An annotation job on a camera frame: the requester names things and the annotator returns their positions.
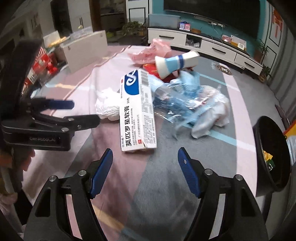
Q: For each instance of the pink plastic bag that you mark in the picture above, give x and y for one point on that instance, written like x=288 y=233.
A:
x=143 y=56

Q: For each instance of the white television cabinet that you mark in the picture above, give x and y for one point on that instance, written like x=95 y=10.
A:
x=219 y=49

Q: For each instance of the round black white floor mat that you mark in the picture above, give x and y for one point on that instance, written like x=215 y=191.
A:
x=223 y=69

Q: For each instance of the yellow white card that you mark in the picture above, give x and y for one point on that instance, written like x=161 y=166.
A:
x=239 y=42

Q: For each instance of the light blue face mask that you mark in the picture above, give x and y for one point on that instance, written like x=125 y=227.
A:
x=188 y=80

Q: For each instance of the white blue medicine box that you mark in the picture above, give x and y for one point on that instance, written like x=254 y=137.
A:
x=136 y=111

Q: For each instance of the red wall decoration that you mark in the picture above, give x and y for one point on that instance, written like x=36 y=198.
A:
x=276 y=20

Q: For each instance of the bushy green potted plant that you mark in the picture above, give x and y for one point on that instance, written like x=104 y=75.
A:
x=133 y=27

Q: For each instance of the grey storage box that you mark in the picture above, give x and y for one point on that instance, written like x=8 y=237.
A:
x=164 y=21

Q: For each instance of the dark maroon floor item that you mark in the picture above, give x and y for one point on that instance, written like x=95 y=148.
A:
x=281 y=113

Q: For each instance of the red cigarette box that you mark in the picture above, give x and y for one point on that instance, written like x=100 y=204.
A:
x=151 y=69

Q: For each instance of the pink flat box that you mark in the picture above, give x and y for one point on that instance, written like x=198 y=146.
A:
x=226 y=39

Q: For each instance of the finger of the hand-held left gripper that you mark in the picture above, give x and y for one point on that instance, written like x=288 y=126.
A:
x=61 y=104
x=87 y=120

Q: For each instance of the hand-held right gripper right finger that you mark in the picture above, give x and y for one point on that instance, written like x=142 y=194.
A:
x=188 y=171

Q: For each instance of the white board box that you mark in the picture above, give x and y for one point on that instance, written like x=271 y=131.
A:
x=85 y=51

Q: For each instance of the black television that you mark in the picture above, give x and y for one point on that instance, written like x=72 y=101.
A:
x=219 y=14

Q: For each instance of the yellow orange object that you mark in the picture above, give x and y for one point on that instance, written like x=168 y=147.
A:
x=290 y=132

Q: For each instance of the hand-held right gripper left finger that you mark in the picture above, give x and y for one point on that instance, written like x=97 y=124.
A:
x=101 y=171

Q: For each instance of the black trash bin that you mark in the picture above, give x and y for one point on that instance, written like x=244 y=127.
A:
x=277 y=143

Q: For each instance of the striped pink bedsheet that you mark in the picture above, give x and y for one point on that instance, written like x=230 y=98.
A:
x=92 y=81

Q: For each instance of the yellow green wrapper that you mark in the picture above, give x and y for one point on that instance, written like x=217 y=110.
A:
x=268 y=160

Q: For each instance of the red gift boxes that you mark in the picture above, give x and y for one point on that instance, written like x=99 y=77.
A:
x=41 y=62

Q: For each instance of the clear blue plastic bag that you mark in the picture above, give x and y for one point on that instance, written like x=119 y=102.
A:
x=171 y=104

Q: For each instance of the white power strip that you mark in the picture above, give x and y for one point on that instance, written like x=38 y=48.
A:
x=217 y=23

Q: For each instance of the person's left hand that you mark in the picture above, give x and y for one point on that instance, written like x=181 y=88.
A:
x=16 y=158

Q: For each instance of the blue striped paper cup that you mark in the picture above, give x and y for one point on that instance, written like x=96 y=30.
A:
x=171 y=64

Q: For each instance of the small colourful boxes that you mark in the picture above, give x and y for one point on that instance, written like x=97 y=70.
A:
x=185 y=26

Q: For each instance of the tall potted plant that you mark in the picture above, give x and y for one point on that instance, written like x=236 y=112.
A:
x=262 y=49

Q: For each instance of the small potted plant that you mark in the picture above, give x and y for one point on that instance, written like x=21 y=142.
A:
x=264 y=73

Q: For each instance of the small white tissue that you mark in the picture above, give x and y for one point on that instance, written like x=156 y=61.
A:
x=108 y=104

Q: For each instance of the clear plastic packet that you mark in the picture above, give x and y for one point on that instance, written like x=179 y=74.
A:
x=79 y=33

